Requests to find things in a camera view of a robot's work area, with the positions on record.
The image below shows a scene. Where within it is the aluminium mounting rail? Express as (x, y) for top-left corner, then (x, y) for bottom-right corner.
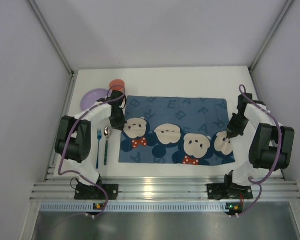
(30, 177), (300, 202)

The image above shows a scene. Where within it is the blue metal fork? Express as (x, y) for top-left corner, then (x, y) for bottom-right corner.
(96, 128), (102, 169)

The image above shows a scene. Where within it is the right aluminium frame post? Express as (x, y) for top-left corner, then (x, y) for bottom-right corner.
(248, 0), (296, 74)

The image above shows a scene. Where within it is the blue cartoon mouse placemat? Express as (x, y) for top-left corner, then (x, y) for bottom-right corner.
(119, 95), (236, 166)

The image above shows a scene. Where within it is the salmon plastic cup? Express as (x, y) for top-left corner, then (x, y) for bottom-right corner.
(109, 79), (126, 95)

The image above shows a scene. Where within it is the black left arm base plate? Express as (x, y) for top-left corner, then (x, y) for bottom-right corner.
(74, 183), (119, 200)

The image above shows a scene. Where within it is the left aluminium frame post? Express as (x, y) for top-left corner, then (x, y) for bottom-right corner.
(26, 0), (78, 77)

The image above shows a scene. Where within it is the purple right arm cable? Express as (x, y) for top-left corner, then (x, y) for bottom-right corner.
(237, 84), (283, 217)

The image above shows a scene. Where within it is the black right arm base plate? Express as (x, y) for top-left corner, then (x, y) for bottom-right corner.
(206, 183), (254, 201)

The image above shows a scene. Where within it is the purple plastic plate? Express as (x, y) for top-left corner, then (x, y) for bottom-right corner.
(80, 88), (108, 112)

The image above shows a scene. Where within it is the perforated grey cable duct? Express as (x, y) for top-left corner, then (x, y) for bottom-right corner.
(39, 201), (245, 213)

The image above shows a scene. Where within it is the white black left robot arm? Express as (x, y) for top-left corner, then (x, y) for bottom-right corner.
(54, 90), (127, 187)

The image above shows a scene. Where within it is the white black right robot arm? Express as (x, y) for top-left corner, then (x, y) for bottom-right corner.
(224, 93), (295, 192)

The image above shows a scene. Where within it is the green handled steel spoon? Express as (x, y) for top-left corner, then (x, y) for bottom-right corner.
(103, 126), (112, 166)

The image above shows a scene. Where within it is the aluminium frame post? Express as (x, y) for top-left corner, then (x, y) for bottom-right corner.
(26, 0), (78, 77)
(248, 0), (296, 74)

